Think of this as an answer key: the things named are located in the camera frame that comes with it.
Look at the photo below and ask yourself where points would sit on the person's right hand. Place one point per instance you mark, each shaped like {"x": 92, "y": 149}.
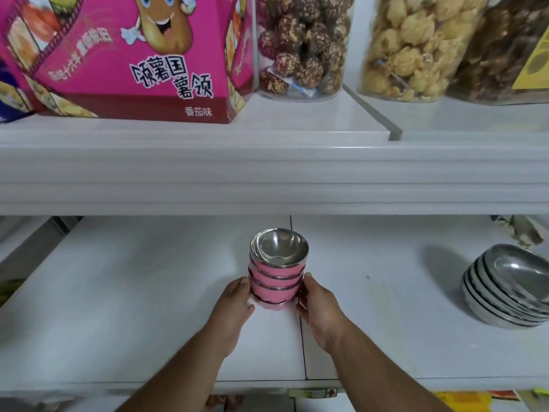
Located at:
{"x": 321, "y": 313}

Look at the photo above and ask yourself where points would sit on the person's left forearm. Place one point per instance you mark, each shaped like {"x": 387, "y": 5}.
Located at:
{"x": 180, "y": 373}

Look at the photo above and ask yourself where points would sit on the pink cartoon snack box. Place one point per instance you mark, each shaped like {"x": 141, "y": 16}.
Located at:
{"x": 128, "y": 55}

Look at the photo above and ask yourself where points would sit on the silver steel bowl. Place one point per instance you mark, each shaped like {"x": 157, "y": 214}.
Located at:
{"x": 481, "y": 303}
{"x": 480, "y": 312}
{"x": 521, "y": 270}
{"x": 493, "y": 291}
{"x": 487, "y": 298}

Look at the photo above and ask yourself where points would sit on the pink steel-lined bowl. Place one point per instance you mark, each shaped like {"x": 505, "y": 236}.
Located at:
{"x": 274, "y": 299}
{"x": 274, "y": 288}
{"x": 274, "y": 276}
{"x": 278, "y": 248}

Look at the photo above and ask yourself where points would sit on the person's right thumb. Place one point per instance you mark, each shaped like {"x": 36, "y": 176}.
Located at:
{"x": 309, "y": 284}

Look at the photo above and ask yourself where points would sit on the yellow snack packet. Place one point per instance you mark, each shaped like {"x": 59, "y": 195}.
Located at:
{"x": 476, "y": 401}

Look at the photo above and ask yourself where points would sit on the person's right forearm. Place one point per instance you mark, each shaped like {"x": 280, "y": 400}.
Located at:
{"x": 377, "y": 373}

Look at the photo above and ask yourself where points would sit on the clear jar with yellow label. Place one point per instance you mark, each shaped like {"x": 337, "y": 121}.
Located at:
{"x": 502, "y": 59}

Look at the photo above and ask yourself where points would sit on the white shelf unit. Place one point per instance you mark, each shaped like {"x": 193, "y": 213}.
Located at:
{"x": 274, "y": 175}

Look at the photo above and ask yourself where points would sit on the clear jar of brown balls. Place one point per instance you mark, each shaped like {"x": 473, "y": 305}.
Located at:
{"x": 304, "y": 42}

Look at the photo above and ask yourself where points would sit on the clear jar of yellow popcorn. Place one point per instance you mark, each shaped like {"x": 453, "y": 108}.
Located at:
{"x": 416, "y": 47}

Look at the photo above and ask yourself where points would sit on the person's left hand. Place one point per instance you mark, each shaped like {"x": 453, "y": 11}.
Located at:
{"x": 230, "y": 311}

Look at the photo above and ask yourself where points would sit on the person's left thumb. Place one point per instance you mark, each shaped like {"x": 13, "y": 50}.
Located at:
{"x": 243, "y": 285}

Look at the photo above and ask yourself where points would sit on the blue snack packet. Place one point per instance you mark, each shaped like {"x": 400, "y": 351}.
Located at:
{"x": 10, "y": 98}

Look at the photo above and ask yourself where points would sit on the crumpled grey-green wrapper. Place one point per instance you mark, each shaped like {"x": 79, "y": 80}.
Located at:
{"x": 521, "y": 229}

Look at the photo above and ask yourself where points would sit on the green shelf price tag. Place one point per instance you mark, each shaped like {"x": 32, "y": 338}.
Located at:
{"x": 313, "y": 393}

